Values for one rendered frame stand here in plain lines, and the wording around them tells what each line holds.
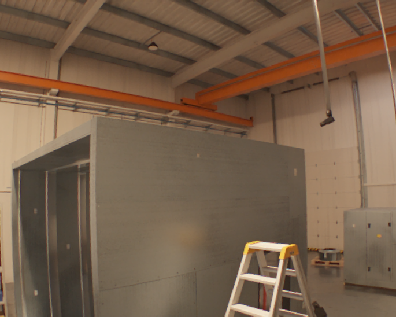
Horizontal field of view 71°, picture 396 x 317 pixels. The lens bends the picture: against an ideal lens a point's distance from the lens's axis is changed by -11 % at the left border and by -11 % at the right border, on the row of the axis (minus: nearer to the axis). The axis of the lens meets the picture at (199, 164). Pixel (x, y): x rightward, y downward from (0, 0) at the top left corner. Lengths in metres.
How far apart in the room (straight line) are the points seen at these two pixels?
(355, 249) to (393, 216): 1.35
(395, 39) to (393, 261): 5.97
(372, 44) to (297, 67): 2.58
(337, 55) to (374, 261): 6.05
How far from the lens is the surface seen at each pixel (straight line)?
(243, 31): 10.77
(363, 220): 8.81
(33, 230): 5.45
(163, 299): 2.36
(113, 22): 10.27
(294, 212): 3.58
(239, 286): 2.34
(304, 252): 3.83
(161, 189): 2.23
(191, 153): 2.43
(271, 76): 11.31
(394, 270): 8.80
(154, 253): 2.23
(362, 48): 10.01
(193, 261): 2.47
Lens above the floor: 2.70
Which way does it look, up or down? 5 degrees up
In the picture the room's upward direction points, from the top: 1 degrees counter-clockwise
